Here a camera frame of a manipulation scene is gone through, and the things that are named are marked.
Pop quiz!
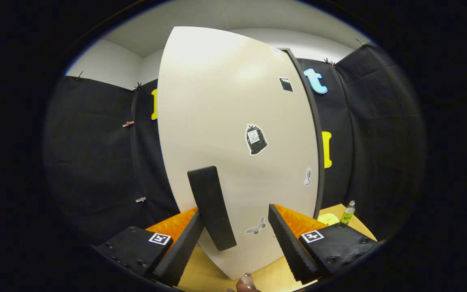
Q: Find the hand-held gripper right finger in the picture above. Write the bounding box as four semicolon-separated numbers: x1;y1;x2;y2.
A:
268;204;380;284

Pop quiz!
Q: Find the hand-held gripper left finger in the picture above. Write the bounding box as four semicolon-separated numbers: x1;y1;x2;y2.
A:
96;208;206;288

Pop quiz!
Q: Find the black door handle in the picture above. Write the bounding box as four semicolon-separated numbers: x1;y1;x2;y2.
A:
187;165;238;252

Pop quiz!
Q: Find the yellow round toy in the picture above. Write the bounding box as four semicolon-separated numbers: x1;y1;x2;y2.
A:
317;213;343;226

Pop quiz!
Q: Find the green drink bottle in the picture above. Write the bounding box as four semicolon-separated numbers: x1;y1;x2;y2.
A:
340;200;356;225

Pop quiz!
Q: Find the black backdrop cloth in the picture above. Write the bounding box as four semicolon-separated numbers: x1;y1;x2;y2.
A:
43;43;426;244

